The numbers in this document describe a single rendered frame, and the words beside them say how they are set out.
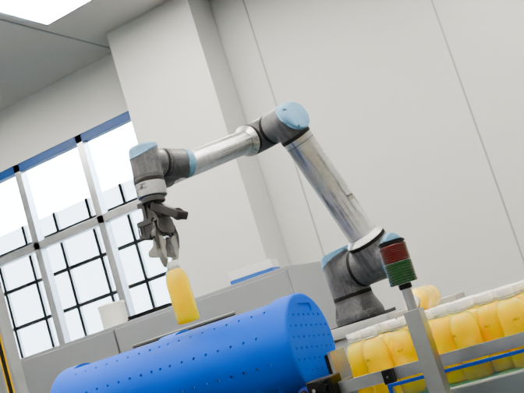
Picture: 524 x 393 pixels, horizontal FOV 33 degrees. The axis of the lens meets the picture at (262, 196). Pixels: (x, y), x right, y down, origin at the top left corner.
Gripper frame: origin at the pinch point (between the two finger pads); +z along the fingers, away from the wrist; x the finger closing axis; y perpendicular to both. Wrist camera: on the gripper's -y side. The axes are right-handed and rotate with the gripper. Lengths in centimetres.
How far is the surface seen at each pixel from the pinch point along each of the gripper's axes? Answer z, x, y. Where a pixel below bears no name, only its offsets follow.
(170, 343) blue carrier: 22.2, -2.8, 9.1
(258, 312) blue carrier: 20.5, -6.9, -21.2
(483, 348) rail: 44, -3, -84
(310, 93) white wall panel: -132, -272, 90
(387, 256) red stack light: 20, 19, -77
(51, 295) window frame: -65, -250, 330
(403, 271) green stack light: 24, 18, -79
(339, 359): 38, -18, -37
